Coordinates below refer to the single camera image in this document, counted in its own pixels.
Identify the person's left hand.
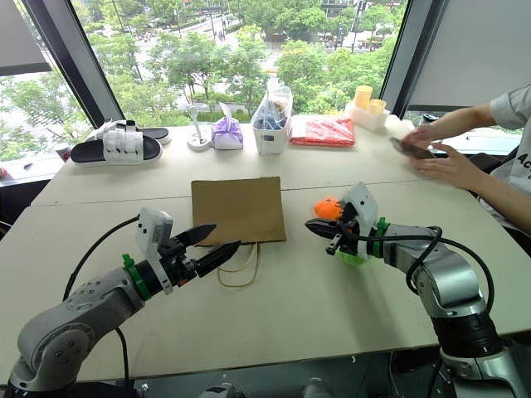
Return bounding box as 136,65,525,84
410,143,479,190

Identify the grey roller blind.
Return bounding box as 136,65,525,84
408,0,531,108
0,0,53,77

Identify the orange toy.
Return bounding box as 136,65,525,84
314,196,346,223

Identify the person's grey t-shirt torso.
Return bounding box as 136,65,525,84
480,82,531,235

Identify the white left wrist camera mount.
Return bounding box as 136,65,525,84
135,206,175,295

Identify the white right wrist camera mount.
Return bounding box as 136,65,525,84
340,182,381,260

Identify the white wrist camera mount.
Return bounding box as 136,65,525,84
135,206,175,295
340,182,381,260

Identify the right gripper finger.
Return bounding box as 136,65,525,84
326,232,348,255
305,219,340,240

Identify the black chair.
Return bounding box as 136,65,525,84
466,144,524,177

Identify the red packaged cloth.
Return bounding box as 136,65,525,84
290,117,357,148

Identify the white plastic basket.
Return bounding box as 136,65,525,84
251,89,294,155

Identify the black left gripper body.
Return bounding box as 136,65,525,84
159,236,200,289

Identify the brown paper bag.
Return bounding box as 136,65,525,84
190,177,288,289

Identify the dark phone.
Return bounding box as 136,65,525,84
389,137,436,161

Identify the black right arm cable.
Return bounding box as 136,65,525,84
350,226,495,314

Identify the tall yellow cup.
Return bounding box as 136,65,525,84
353,85,374,111

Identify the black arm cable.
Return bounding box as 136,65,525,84
350,226,495,314
61,214,142,385

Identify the white rectangular box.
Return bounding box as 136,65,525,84
344,101,391,133

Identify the black and white slipper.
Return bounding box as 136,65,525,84
85,119,172,146
70,128,163,167

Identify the purple tied bag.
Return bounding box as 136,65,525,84
211,102,245,151

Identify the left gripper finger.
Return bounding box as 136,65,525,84
173,224,217,250
193,240,241,278

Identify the person's right hand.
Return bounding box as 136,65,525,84
401,124,441,151

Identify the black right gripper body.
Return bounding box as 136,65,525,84
338,202,360,255

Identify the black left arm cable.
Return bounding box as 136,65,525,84
61,214,142,385

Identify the green toy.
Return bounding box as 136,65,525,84
334,247,373,269

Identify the clear plastic bag of items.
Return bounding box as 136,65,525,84
252,78,292,130

